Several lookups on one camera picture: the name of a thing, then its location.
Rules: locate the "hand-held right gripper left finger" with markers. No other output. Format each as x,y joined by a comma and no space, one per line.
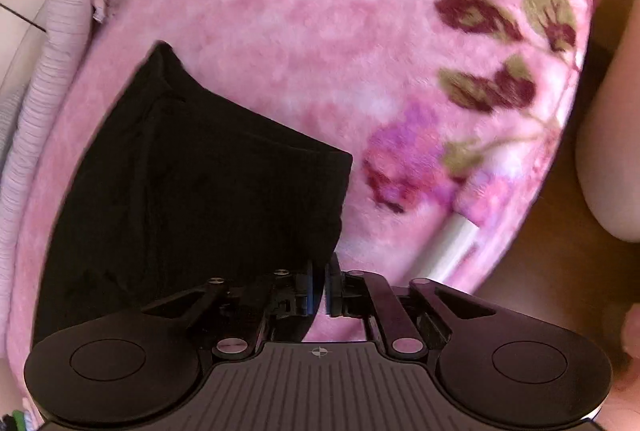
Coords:
309,291

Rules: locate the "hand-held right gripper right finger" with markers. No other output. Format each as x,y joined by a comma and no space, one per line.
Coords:
331,291

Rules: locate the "black garment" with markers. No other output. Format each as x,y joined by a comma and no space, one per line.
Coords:
175,186

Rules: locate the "white mattress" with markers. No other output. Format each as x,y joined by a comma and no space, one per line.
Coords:
450,246

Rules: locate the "pink floral blanket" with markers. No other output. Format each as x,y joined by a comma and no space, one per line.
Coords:
300,36

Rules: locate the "white plastic bucket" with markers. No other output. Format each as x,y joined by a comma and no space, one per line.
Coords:
610,151

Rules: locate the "lilac striped duvet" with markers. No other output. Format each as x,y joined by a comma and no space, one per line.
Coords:
45,86

